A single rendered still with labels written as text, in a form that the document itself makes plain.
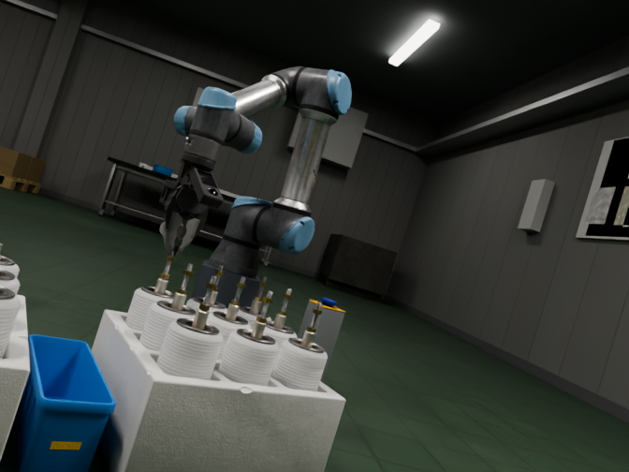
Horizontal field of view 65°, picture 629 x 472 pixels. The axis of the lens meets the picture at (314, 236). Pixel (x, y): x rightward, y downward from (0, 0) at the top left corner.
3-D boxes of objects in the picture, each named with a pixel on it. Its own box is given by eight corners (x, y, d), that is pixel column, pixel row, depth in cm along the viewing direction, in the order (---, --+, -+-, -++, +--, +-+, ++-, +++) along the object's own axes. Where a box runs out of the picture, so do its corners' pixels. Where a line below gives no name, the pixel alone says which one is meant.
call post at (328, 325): (270, 418, 125) (308, 300, 126) (293, 420, 129) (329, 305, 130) (285, 431, 119) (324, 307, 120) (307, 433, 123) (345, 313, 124)
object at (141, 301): (156, 373, 110) (182, 295, 111) (153, 388, 101) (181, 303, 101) (112, 362, 108) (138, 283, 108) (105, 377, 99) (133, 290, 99)
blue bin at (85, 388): (7, 392, 95) (27, 332, 95) (68, 397, 101) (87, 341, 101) (13, 481, 70) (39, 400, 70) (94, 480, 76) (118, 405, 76)
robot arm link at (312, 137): (269, 245, 155) (316, 75, 152) (310, 258, 148) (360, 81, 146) (247, 243, 144) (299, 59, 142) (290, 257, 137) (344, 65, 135)
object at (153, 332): (138, 384, 101) (167, 299, 101) (181, 402, 98) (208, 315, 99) (110, 395, 91) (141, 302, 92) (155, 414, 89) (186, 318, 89)
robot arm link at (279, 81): (282, 59, 153) (166, 101, 118) (313, 63, 148) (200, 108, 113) (284, 96, 159) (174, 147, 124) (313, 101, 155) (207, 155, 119)
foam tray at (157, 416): (78, 389, 106) (104, 308, 107) (236, 402, 128) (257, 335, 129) (117, 494, 74) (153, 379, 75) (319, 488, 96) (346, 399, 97)
